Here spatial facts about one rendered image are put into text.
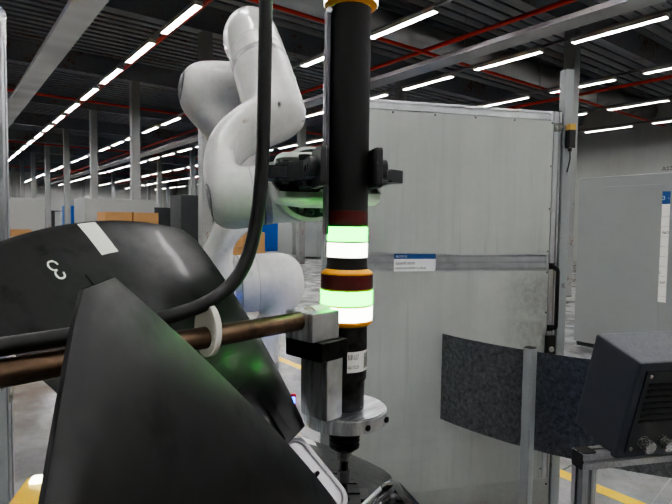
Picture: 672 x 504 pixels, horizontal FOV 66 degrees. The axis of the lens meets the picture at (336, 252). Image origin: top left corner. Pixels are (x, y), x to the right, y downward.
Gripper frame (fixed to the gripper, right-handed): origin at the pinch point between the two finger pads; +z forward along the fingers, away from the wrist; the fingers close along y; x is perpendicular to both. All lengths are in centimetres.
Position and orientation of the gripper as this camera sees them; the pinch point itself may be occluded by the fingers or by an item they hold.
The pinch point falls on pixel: (345, 168)
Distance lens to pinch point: 43.3
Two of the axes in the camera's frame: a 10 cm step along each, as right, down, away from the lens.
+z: 2.3, 0.5, -9.7
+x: 0.1, -10.0, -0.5
